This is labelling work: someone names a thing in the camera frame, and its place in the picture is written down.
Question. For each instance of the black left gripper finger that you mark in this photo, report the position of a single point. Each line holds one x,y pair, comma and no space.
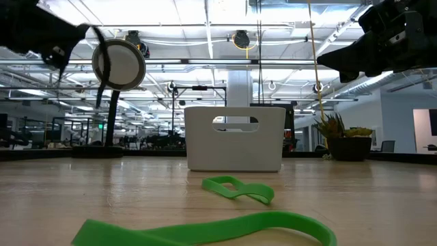
58,51
58,29

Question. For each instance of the long black rubber band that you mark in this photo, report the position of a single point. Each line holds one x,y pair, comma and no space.
106,68

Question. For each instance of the green rubber band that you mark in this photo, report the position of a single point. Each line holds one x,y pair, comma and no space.
259,193
239,227

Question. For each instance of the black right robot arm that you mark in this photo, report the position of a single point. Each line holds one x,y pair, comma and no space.
432,34

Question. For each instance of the white plastic bin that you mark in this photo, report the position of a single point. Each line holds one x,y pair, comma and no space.
235,150

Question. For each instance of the potted succulent plant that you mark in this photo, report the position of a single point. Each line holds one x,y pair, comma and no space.
348,148

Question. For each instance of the black cabinet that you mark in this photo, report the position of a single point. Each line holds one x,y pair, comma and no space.
290,123

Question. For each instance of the grey office chair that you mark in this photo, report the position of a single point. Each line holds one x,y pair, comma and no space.
388,146

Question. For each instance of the white square column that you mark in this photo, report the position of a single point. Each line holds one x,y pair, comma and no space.
239,92

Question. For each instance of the long ceiling light strip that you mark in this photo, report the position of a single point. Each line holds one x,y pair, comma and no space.
218,61

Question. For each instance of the black wall monitor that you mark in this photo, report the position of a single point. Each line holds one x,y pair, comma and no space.
433,121

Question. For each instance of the black workstation frame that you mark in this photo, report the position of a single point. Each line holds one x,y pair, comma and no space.
199,88

